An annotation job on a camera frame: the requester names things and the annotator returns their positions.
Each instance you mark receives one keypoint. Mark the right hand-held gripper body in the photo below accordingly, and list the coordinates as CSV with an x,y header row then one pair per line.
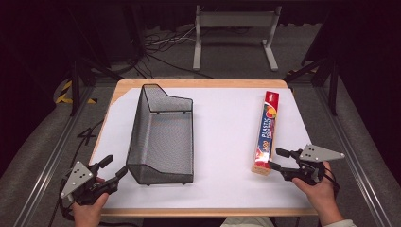
x,y
310,165

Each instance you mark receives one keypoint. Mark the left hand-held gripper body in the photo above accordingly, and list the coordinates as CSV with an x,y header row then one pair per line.
x,y
81,184

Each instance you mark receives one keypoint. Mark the plastic wrap box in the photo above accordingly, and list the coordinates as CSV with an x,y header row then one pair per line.
x,y
267,132

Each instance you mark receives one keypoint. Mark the person's left hand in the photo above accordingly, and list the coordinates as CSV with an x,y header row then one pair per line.
x,y
89,211

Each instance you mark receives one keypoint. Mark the person's right hand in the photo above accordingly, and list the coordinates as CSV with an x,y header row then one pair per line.
x,y
318,195

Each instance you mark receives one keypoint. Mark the person's light trousers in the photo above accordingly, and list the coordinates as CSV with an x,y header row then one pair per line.
x,y
249,222

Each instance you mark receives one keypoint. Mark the white table mat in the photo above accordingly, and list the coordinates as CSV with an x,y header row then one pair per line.
x,y
220,132

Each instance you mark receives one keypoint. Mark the yellow black hazard tape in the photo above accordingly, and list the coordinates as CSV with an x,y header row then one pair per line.
x,y
67,93

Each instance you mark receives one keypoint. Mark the black tripod stand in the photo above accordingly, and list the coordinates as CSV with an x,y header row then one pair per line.
x,y
321,72
85,63

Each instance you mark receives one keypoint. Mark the grey metal stand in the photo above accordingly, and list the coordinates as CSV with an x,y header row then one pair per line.
x,y
235,34

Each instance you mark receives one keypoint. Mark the aluminium floor rail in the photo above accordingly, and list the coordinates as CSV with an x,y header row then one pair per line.
x,y
50,164
356,160

